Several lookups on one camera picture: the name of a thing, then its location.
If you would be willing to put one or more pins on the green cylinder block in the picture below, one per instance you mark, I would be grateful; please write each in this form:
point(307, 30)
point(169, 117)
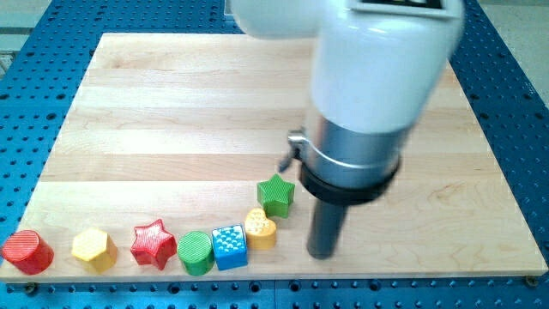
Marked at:
point(196, 253)

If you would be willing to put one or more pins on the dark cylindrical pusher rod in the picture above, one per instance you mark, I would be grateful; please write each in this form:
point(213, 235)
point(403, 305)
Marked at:
point(326, 223)

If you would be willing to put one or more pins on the red cylinder block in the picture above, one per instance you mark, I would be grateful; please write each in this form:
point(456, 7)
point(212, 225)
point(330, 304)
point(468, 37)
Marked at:
point(28, 252)

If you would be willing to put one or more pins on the yellow heart block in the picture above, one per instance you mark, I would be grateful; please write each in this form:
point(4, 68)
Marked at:
point(260, 230)

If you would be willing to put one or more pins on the yellow hexagon block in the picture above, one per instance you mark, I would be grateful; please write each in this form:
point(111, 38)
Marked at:
point(95, 249)

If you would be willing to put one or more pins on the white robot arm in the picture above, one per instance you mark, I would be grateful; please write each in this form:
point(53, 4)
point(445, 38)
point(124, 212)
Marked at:
point(374, 66)

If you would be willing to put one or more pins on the red star block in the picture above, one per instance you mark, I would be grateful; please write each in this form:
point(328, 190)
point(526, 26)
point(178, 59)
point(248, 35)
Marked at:
point(153, 245)

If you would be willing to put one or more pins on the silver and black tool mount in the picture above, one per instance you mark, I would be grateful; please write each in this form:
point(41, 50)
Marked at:
point(342, 166)

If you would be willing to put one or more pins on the green star block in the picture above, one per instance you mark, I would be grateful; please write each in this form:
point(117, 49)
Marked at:
point(275, 196)

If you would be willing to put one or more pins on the blue cube block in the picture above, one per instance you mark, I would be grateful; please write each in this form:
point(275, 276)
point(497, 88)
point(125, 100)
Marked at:
point(230, 247)

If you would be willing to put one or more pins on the wooden board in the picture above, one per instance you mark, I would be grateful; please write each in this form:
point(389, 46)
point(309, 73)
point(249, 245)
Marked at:
point(182, 127)

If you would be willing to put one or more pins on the blue perforated table plate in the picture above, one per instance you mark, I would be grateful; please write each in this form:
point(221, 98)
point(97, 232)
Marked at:
point(40, 84)

